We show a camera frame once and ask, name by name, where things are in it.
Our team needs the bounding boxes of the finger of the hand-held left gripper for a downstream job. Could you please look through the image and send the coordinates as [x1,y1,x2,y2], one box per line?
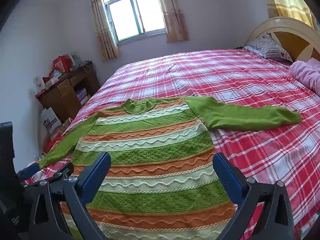
[17,162,40,180]
[49,163,75,183]

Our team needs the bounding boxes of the grey plastic bag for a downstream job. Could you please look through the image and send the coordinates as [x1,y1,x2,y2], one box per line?
[71,54,83,67]

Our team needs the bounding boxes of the beige floral curtain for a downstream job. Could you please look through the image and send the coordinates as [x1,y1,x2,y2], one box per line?
[86,0,120,62]
[156,0,190,43]

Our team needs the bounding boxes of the sliding window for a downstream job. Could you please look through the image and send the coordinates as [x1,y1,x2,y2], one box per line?
[100,0,168,46]

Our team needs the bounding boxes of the red plastic bag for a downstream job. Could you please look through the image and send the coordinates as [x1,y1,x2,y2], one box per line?
[43,134,63,154]

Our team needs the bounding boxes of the cream wooden headboard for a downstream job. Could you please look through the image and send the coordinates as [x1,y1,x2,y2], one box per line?
[246,17,320,62]

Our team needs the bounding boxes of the white paper bag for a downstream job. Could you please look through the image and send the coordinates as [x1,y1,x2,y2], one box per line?
[40,107,62,135]

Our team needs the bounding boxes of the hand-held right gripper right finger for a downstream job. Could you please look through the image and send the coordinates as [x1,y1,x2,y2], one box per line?
[212,152,295,240]

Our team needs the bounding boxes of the white upright card box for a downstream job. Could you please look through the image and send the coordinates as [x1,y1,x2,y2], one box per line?
[33,76,47,94]

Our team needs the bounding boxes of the green striped knit sweater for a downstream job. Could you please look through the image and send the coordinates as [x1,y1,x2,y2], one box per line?
[39,96,303,240]

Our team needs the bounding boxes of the patterned pillow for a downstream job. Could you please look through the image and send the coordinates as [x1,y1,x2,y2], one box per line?
[244,34,293,63]

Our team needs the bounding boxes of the bed with red plaid sheet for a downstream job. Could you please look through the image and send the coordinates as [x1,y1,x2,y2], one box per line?
[24,48,320,240]

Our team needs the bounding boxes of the boxes in desk shelf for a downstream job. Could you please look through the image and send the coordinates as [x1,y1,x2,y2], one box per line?
[76,88,88,105]

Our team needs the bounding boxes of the brown patterned cloth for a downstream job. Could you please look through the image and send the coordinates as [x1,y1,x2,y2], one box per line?
[57,117,74,134]

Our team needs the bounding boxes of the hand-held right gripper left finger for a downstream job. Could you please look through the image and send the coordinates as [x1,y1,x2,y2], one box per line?
[29,152,112,240]

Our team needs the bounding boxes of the red gift box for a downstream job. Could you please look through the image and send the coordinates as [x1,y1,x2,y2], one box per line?
[52,54,75,74]

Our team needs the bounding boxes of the pink blanket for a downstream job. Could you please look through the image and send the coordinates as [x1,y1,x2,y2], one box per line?
[289,58,320,93]

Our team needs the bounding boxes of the brown wooden desk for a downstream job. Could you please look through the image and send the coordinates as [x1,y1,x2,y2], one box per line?
[35,60,102,124]

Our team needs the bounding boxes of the yellow curtain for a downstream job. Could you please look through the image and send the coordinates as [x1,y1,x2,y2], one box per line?
[259,0,317,30]

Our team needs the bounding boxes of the pile of small boxes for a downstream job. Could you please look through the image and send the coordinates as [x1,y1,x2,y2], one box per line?
[42,69,62,90]

